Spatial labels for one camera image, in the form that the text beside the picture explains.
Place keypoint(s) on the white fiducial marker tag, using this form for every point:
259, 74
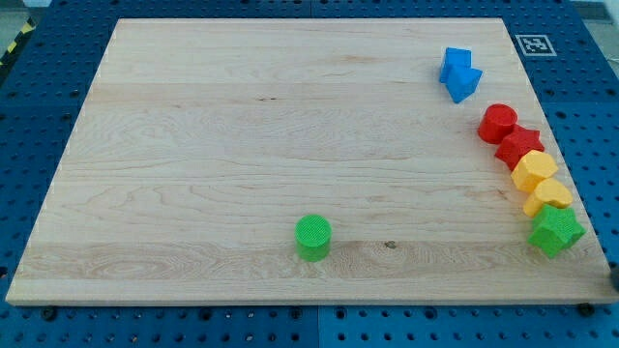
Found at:
535, 45

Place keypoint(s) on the yellow heart block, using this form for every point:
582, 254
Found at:
547, 192

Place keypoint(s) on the blue cube block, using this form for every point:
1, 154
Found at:
454, 56

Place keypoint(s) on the green star block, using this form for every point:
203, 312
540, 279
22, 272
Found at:
555, 229

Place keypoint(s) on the yellow black hazard tape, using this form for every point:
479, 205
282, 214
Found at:
19, 42

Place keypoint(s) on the green cylinder block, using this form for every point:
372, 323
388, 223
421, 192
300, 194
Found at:
313, 236

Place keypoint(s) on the blue triangle block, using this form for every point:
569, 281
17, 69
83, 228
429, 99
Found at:
462, 82

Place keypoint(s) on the red star block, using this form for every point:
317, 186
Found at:
517, 144

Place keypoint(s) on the red cylinder block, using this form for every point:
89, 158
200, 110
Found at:
498, 121

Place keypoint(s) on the yellow hexagon block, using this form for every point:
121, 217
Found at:
533, 168

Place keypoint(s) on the light wooden board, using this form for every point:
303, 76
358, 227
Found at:
202, 142

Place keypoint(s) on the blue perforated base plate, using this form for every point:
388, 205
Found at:
42, 94

